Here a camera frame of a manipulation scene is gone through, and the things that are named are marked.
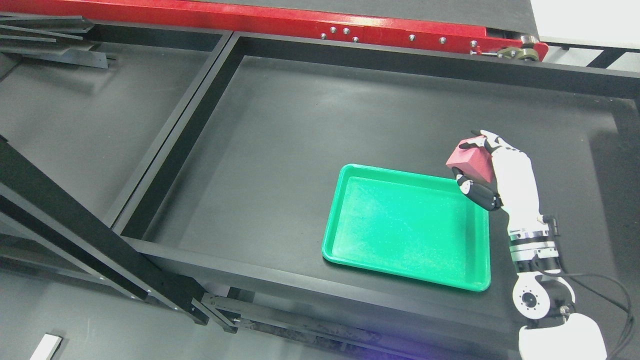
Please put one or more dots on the pink block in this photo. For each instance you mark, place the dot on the pink block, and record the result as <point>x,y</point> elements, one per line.
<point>475,162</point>

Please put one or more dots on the black metal shelf right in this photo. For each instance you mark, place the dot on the black metal shelf right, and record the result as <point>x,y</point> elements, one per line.
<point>240,192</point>

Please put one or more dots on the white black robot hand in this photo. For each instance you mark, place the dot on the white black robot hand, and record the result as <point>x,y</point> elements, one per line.
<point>517,192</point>

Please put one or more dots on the red conveyor frame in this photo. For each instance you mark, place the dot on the red conveyor frame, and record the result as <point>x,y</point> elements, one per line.
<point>351,28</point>

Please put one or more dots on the black metal shelf left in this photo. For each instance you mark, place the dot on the black metal shelf left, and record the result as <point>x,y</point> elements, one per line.
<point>94,131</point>

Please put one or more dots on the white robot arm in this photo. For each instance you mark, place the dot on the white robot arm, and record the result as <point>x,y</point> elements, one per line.
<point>543,293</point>

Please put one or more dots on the black metal shelf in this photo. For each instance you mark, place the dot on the black metal shelf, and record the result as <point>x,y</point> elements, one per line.
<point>94,131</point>
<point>240,192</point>

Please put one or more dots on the green tray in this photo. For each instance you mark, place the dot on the green tray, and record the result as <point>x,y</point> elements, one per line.
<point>410,225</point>

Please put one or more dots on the white table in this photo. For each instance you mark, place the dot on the white table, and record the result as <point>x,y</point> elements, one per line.
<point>47,347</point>

